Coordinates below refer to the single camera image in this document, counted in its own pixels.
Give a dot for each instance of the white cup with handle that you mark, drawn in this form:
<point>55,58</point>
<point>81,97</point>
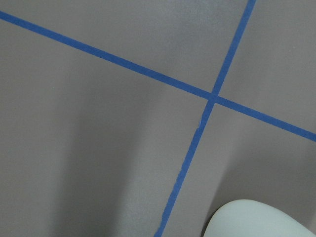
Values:
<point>249,218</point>

